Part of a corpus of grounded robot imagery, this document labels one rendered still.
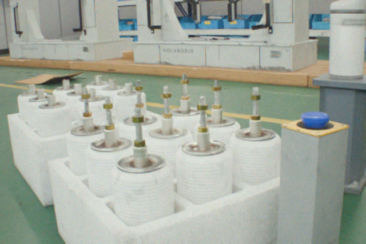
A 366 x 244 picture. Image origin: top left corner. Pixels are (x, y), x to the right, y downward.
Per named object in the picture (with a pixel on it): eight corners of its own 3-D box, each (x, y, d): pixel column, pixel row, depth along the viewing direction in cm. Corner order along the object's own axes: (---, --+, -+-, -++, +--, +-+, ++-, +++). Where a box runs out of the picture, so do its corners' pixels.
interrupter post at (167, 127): (165, 137, 75) (164, 120, 75) (159, 134, 77) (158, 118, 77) (176, 134, 77) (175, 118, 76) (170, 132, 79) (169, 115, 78)
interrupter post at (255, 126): (246, 137, 73) (246, 120, 73) (251, 134, 75) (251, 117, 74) (258, 139, 72) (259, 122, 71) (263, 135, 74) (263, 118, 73)
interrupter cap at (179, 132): (160, 143, 72) (160, 139, 72) (141, 133, 78) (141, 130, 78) (195, 135, 76) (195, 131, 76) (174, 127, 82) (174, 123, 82)
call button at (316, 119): (313, 123, 59) (313, 110, 58) (334, 128, 55) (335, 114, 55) (295, 127, 56) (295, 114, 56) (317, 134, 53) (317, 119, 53)
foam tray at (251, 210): (197, 191, 109) (195, 128, 105) (306, 254, 77) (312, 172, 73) (58, 232, 88) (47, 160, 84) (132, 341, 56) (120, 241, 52)
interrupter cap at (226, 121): (201, 130, 79) (200, 126, 79) (197, 120, 87) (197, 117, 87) (238, 128, 80) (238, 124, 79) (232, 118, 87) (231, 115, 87)
